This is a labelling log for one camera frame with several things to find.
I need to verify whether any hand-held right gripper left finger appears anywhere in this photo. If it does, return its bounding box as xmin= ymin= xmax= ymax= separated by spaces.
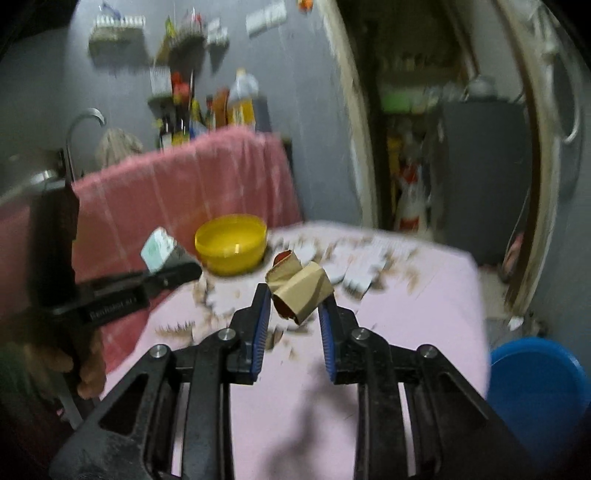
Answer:
xmin=51 ymin=284 xmax=271 ymax=480

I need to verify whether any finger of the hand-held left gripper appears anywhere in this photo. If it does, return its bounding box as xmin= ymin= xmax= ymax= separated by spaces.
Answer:
xmin=141 ymin=262 xmax=203 ymax=298

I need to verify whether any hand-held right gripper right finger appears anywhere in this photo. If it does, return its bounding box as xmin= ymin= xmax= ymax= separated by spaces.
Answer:
xmin=318 ymin=300 xmax=527 ymax=480

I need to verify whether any small pale carton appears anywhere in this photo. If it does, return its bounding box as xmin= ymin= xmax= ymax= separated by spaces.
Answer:
xmin=140 ymin=227 xmax=185 ymax=273

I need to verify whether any red and tan wrapper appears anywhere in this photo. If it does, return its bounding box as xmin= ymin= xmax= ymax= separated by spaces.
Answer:
xmin=264 ymin=250 xmax=334 ymax=324

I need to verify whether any blue plastic bucket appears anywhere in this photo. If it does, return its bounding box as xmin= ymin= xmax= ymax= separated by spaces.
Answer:
xmin=488 ymin=337 xmax=591 ymax=467

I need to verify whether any person's left hand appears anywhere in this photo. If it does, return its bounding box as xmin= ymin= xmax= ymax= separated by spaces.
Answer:
xmin=25 ymin=330 xmax=108 ymax=400

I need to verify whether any yellow plastic bowl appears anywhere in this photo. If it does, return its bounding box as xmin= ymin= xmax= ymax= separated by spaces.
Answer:
xmin=194 ymin=215 xmax=269 ymax=277

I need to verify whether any pink checked towel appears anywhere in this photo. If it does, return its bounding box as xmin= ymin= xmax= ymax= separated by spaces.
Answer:
xmin=0 ymin=126 xmax=303 ymax=374

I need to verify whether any pink floral table cloth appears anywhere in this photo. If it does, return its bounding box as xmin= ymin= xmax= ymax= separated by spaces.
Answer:
xmin=99 ymin=222 xmax=490 ymax=480

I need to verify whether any metal faucet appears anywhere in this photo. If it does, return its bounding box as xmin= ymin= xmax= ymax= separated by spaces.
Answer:
xmin=65 ymin=108 xmax=107 ymax=185

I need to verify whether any grey rag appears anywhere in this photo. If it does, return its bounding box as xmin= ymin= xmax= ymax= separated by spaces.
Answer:
xmin=97 ymin=128 xmax=145 ymax=169

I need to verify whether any cluster of condiment bottles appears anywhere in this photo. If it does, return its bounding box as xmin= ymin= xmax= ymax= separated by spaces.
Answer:
xmin=157 ymin=69 xmax=229 ymax=148

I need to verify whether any red and white bottle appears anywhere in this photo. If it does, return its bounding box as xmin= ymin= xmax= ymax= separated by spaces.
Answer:
xmin=397 ymin=164 xmax=432 ymax=232

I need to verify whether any large cooking oil bottle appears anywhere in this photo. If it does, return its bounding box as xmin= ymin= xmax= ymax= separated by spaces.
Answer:
xmin=226 ymin=69 xmax=259 ymax=127

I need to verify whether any small white box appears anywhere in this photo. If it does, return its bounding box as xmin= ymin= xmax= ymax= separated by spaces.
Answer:
xmin=150 ymin=67 xmax=172 ymax=96

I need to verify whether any grey cabinet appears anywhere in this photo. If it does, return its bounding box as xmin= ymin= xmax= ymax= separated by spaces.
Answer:
xmin=436 ymin=99 xmax=536 ymax=266

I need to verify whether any green plastic container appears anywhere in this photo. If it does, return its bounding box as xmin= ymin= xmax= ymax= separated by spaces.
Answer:
xmin=381 ymin=88 xmax=426 ymax=112

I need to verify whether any white power strip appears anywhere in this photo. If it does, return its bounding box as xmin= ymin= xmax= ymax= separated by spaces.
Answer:
xmin=245 ymin=2 xmax=287 ymax=38

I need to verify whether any cream door frame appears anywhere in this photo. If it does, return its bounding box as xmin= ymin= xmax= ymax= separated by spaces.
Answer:
xmin=318 ymin=0 xmax=585 ymax=319

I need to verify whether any wall-mounted wire rack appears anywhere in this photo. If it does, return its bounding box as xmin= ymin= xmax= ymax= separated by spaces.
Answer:
xmin=157 ymin=14 xmax=206 ymax=65
xmin=88 ymin=14 xmax=146 ymax=61

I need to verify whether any white wall socket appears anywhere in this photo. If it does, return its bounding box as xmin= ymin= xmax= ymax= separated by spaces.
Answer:
xmin=205 ymin=18 xmax=229 ymax=47

